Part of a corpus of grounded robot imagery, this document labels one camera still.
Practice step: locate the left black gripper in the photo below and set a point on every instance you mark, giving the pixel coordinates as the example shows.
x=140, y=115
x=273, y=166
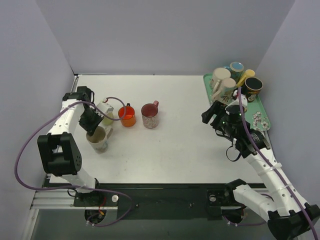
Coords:
x=90, y=125

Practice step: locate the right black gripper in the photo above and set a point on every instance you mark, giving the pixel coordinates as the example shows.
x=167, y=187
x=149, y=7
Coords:
x=215, y=117

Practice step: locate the pale yellow mug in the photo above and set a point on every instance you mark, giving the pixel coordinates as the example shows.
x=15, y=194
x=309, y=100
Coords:
x=106, y=121

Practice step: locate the cream floral mug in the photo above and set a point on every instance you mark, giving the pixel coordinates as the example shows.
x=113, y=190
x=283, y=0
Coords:
x=99, y=140

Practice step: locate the beige floral mug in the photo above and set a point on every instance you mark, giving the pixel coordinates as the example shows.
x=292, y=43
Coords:
x=224, y=91

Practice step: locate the orange mug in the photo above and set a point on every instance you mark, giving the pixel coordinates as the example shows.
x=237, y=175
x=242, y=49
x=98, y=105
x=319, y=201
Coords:
x=127, y=115

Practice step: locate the black mug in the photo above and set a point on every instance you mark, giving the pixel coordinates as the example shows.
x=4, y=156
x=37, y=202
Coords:
x=251, y=88

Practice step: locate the pink patterned mug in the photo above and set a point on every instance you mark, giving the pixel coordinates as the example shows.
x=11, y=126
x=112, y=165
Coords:
x=149, y=114

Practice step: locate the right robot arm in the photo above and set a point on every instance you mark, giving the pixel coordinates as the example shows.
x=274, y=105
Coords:
x=287, y=214

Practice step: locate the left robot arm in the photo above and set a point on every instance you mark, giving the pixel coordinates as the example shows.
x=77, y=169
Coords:
x=58, y=150

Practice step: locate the blue teal mug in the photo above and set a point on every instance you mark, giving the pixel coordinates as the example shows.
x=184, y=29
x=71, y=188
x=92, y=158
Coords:
x=236, y=70

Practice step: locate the green serving tray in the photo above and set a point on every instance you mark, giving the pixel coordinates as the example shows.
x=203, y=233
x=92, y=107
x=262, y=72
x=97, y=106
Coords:
x=255, y=114

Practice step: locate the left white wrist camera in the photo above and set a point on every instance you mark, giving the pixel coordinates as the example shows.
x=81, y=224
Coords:
x=106, y=108

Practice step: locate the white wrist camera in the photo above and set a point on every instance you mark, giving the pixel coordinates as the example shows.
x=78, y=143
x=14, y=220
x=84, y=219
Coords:
x=106, y=108
x=243, y=100

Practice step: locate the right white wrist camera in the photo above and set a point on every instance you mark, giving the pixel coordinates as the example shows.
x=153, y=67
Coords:
x=243, y=100

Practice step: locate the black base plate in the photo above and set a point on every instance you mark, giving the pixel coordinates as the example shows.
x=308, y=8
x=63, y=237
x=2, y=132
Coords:
x=161, y=201

